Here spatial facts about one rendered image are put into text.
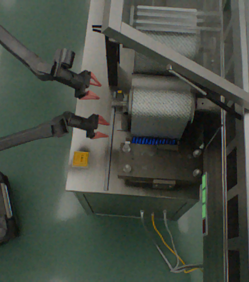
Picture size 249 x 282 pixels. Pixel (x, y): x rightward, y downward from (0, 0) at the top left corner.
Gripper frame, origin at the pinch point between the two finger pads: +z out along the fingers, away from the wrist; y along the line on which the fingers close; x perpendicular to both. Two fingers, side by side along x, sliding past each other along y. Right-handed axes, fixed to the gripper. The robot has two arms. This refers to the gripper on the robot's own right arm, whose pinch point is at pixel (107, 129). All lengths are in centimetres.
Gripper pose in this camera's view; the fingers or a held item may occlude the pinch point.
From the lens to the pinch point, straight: 163.1
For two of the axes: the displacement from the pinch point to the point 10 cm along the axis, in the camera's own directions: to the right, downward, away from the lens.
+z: 8.6, 2.2, 4.6
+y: -0.6, 9.4, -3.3
